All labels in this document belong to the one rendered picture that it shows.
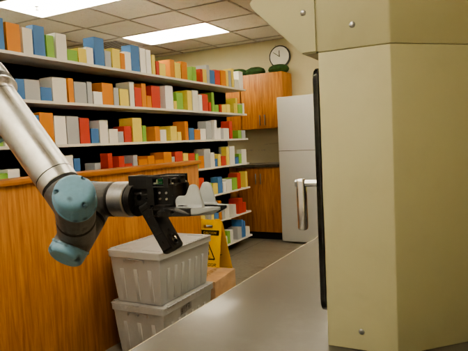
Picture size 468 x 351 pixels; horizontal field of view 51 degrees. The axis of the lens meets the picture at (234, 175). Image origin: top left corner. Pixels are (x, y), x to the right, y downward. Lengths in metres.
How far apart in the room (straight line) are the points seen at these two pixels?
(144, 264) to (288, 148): 3.42
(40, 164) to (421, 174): 0.66
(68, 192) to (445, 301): 0.65
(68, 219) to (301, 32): 0.52
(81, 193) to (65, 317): 2.23
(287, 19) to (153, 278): 2.36
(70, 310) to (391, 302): 2.51
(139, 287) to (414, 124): 2.51
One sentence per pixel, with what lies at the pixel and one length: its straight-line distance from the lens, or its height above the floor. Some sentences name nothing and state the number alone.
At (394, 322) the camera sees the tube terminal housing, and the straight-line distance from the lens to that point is 0.82.
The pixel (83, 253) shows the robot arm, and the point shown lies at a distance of 1.04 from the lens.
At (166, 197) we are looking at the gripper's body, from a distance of 0.98.
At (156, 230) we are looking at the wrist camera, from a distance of 1.01.
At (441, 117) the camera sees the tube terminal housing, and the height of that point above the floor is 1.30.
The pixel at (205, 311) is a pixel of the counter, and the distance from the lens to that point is 1.03.
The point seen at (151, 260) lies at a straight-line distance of 2.98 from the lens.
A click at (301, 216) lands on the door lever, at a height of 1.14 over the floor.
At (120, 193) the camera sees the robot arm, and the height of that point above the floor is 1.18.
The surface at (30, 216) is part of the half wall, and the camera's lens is 2.86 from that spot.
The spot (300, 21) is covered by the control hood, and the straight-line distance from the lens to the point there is 0.83.
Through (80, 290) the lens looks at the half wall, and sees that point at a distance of 3.16.
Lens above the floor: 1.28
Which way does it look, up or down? 4 degrees down
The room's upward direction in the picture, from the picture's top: 3 degrees counter-clockwise
